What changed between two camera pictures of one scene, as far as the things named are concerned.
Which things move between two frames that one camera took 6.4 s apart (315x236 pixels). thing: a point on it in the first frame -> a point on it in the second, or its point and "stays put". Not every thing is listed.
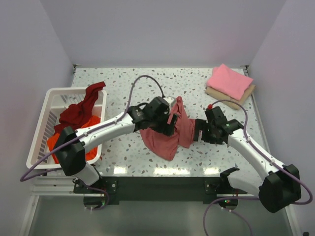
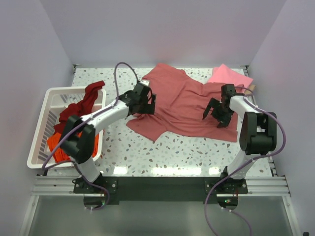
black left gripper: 171,123 -> 146,107
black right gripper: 199,130 -> 219,111
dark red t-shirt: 75,115 stays put
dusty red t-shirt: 166,146 -> 181,101
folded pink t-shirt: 229,82 stays put
